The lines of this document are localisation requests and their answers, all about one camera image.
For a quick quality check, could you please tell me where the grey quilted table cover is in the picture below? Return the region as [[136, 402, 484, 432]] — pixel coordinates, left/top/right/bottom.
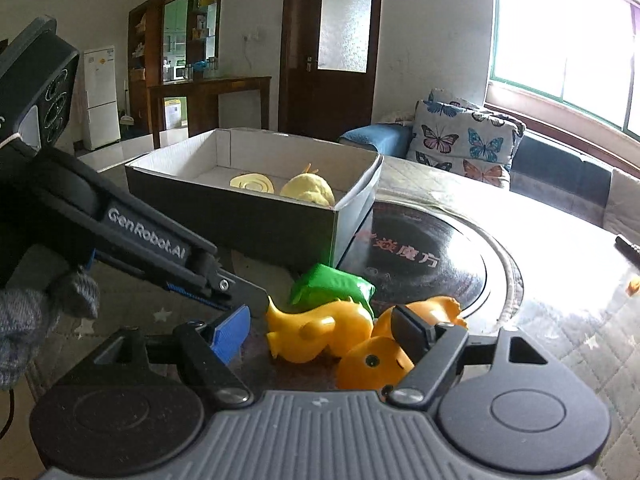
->
[[0, 152, 640, 480]]

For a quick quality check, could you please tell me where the dark sofa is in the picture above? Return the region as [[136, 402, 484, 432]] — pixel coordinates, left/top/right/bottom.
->
[[338, 110, 640, 241]]

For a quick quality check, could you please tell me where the butterfly print pillow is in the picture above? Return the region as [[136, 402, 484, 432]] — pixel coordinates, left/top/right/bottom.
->
[[406, 88, 527, 189]]

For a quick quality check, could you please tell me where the brown wooden door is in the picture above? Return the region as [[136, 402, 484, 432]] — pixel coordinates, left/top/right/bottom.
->
[[278, 0, 385, 143]]

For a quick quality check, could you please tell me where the person's left hand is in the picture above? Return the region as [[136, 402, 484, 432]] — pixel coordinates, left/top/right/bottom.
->
[[0, 266, 101, 392]]

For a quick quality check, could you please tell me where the beige sofa cushion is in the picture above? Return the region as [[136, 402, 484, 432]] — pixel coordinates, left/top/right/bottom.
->
[[602, 167, 640, 235]]

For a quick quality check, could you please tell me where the white refrigerator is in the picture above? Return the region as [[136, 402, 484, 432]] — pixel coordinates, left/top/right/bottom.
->
[[81, 45, 122, 151]]

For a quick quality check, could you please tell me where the yellow toy duck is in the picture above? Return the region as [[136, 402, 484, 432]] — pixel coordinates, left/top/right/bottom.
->
[[264, 295, 375, 364]]

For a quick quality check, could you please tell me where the wooden shelf cabinet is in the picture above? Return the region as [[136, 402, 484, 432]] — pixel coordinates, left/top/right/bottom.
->
[[127, 0, 225, 136]]

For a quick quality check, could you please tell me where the orange toy duck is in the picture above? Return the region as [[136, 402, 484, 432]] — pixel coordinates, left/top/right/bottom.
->
[[336, 295, 470, 392]]

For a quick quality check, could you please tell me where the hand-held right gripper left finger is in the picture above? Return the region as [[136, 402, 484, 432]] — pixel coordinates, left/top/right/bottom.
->
[[93, 304, 254, 407]]

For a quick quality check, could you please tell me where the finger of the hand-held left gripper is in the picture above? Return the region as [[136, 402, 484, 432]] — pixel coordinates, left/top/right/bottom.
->
[[164, 252, 271, 320]]

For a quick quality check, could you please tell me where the black round induction cooktop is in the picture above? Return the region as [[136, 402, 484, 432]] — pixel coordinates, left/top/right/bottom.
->
[[334, 199, 524, 342]]

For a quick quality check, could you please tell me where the black cable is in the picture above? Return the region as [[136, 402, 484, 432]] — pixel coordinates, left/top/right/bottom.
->
[[0, 387, 15, 437]]

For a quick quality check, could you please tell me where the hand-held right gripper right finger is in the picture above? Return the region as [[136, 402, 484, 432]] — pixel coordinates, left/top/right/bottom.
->
[[387, 304, 562, 408]]

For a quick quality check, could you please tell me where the wooden counter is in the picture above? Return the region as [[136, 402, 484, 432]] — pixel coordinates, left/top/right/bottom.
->
[[147, 76, 272, 149]]

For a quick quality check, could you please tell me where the yellow plush chick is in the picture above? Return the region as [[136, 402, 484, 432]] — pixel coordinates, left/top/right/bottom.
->
[[279, 162, 336, 207]]

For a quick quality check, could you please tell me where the green framed window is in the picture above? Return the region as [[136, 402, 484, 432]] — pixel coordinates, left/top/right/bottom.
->
[[487, 0, 640, 133]]

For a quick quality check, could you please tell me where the white broom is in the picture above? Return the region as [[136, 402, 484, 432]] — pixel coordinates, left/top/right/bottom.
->
[[120, 79, 135, 128]]

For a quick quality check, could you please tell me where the yellow round disc toy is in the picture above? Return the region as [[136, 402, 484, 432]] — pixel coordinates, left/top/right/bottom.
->
[[229, 172, 277, 194]]

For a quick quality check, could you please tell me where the dark cardboard box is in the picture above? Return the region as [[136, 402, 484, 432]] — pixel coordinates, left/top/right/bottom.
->
[[124, 128, 384, 272]]

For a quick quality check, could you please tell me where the black remote control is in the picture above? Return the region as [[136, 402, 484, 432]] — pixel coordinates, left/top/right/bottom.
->
[[614, 234, 640, 263]]

